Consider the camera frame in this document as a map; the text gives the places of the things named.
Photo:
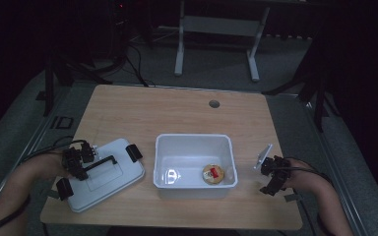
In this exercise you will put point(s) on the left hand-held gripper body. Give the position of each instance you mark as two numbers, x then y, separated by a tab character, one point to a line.
74	160

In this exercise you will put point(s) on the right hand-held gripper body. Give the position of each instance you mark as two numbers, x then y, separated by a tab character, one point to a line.
275	172

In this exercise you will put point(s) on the round tan snack red label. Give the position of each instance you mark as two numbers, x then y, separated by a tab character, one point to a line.
213	174

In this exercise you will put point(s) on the white plastic storage box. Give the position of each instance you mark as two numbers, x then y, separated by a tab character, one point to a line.
195	164

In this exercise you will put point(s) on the person's left hand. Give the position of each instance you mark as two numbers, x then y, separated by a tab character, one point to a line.
57	165

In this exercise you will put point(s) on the person's right hand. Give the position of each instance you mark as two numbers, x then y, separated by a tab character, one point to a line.
297	175

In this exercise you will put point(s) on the grey tape piece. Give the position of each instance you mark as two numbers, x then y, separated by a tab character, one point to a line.
291	197
53	193

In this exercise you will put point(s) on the round grey table grommet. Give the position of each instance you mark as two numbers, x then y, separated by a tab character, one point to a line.
214	104

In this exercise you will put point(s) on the black metal stand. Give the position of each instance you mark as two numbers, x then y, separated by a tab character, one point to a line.
50	78
318	85

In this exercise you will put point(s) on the dark equipment rack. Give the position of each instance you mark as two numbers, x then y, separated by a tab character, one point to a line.
121	29

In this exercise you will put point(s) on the metal floor rail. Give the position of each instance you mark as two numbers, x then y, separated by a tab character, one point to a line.
29	144
338	170

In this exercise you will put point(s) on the white metal desk frame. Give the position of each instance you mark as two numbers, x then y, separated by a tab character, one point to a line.
220	26

